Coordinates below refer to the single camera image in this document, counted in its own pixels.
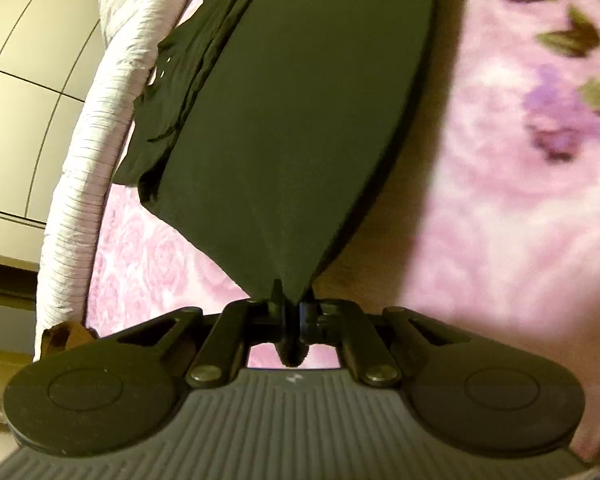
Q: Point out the cream panelled wardrobe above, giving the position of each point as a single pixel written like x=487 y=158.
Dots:
x=25 y=110

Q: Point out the black shirt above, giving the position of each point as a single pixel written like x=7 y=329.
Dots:
x=300 y=110

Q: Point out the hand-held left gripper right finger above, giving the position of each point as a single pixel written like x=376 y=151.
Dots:
x=312 y=322

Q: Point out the white ribbed quilt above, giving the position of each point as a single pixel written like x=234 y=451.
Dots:
x=105 y=125

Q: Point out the pink floral blanket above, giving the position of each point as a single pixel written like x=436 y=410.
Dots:
x=505 y=185

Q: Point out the brown garment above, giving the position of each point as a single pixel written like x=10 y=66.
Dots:
x=67 y=332

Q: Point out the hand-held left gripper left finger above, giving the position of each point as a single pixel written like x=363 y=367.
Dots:
x=262 y=316

